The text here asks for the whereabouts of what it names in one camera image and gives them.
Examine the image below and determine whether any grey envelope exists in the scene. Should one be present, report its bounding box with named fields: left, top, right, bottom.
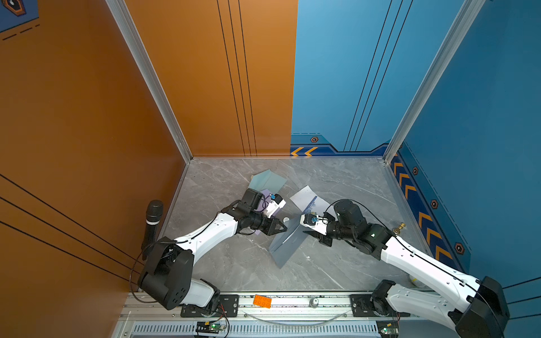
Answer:
left=269, top=224, right=307, bottom=268

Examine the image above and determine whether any blue floral letter paper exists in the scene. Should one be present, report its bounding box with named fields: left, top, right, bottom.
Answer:
left=302, top=196, right=330, bottom=217

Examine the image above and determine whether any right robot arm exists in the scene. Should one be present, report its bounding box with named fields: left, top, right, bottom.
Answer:
left=300, top=199, right=510, bottom=337

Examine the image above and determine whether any purple envelope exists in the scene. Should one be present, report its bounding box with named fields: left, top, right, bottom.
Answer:
left=258, top=190, right=273, bottom=211

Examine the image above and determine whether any teal envelope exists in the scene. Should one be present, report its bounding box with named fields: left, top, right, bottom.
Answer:
left=249, top=170, right=287, bottom=194

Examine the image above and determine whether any plain white paper sheet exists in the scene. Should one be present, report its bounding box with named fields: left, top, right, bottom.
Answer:
left=290, top=186, right=318, bottom=213

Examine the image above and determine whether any small brass chess piece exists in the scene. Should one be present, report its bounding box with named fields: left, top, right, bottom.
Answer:
left=393, top=223, right=406, bottom=235

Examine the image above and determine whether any orange lego brick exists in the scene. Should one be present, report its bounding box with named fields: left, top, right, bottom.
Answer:
left=253, top=294, right=272, bottom=308

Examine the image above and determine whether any right green circuit board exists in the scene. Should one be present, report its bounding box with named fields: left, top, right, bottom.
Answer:
left=376, top=321, right=400, bottom=338

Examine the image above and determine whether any green circuit board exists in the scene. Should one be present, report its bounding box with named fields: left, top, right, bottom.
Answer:
left=376, top=321, right=400, bottom=338
left=195, top=321, right=223, bottom=335

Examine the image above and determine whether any black microphone on stand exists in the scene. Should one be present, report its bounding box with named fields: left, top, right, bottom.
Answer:
left=141, top=200, right=164, bottom=261

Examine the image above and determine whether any left green circuit board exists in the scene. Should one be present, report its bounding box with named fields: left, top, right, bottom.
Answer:
left=195, top=321, right=223, bottom=335

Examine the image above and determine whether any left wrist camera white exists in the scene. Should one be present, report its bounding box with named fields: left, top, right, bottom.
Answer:
left=263, top=194, right=286, bottom=218

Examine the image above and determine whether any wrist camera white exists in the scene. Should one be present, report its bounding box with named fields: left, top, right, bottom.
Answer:
left=300, top=213, right=329, bottom=235
left=263, top=194, right=286, bottom=218

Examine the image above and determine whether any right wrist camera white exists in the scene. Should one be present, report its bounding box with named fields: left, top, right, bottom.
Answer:
left=300, top=213, right=329, bottom=235

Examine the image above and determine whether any silver knob on rail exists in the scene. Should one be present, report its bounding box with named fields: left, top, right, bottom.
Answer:
left=309, top=298, right=319, bottom=308

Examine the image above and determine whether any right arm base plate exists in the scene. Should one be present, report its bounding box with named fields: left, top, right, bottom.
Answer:
left=349, top=294, right=411, bottom=318

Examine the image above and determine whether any aluminium front rail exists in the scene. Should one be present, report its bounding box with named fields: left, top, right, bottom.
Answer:
left=119, top=291, right=474, bottom=323

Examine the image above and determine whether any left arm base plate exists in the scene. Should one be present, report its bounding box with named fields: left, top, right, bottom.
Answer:
left=180, top=294, right=240, bottom=318

